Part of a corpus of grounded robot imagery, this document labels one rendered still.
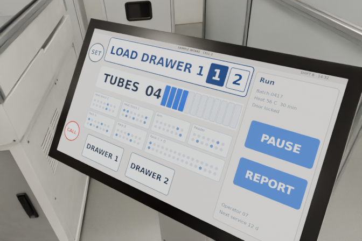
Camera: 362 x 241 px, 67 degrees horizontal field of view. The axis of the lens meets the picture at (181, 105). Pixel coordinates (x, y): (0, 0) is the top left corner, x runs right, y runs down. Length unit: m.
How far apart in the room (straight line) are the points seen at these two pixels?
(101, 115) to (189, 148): 0.20
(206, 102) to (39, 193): 0.86
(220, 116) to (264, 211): 0.16
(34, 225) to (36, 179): 0.30
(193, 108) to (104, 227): 1.28
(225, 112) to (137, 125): 0.17
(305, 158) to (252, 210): 0.11
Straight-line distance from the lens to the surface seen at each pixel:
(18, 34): 1.09
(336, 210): 1.84
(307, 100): 0.44
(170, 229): 0.79
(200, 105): 0.46
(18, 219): 1.35
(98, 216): 1.71
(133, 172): 0.51
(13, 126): 0.97
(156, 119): 0.49
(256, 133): 0.44
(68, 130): 0.61
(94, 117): 0.57
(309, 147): 0.43
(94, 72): 0.59
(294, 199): 0.44
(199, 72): 0.47
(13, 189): 1.20
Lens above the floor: 1.38
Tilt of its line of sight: 35 degrees down
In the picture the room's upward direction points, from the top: 2 degrees counter-clockwise
